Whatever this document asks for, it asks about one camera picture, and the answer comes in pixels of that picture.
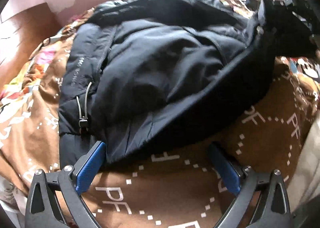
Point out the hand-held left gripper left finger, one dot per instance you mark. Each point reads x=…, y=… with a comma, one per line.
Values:
x=90, y=170

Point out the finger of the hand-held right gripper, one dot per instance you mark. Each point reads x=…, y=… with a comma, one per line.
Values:
x=262, y=12

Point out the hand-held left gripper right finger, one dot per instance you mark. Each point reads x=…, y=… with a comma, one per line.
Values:
x=226, y=170

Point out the dark navy padded jacket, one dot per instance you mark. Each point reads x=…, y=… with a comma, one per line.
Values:
x=162, y=68

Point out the brown printed quilt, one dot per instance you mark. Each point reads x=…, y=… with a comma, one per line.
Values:
x=175, y=193

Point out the white patterned bed sheet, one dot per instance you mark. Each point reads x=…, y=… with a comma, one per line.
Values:
x=11, y=193

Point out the wooden bed headboard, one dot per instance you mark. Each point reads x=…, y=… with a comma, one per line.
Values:
x=22, y=35

